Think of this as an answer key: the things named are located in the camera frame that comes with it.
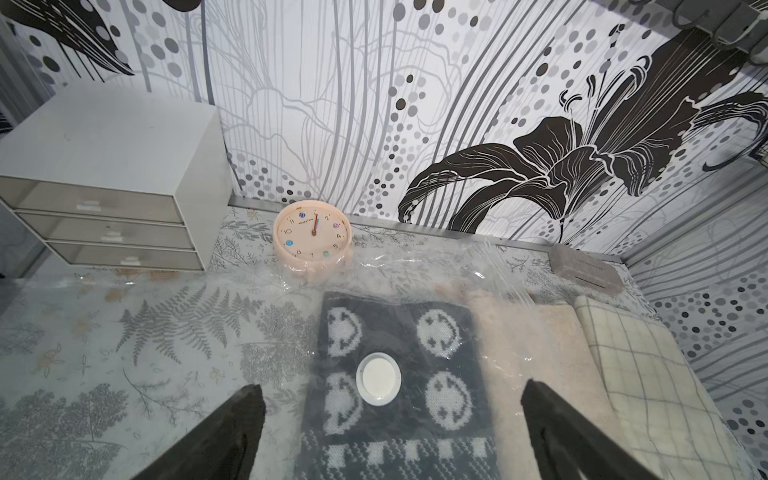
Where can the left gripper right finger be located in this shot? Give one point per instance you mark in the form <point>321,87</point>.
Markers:
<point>567,445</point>

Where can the white mini drawer unit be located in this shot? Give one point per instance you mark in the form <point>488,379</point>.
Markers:
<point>112,176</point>

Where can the beige fluffy scarf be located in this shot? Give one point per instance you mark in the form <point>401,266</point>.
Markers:
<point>522,341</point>

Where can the black white patterned scarf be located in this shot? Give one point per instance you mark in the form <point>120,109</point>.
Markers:
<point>440,424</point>

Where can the grey flat sponge block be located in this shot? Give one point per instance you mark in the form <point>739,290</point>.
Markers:
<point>583,269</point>

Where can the clear plastic vacuum bag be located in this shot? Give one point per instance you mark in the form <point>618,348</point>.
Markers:
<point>104,370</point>

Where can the peach round alarm clock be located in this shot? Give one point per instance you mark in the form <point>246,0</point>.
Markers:
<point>312,239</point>

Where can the white vacuum bag valve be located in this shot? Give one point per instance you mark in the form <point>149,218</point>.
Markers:
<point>378,379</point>

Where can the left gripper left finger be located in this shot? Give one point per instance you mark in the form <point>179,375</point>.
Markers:
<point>223,446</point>

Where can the cream checked cloth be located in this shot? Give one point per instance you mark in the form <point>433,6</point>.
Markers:
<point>670,422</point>

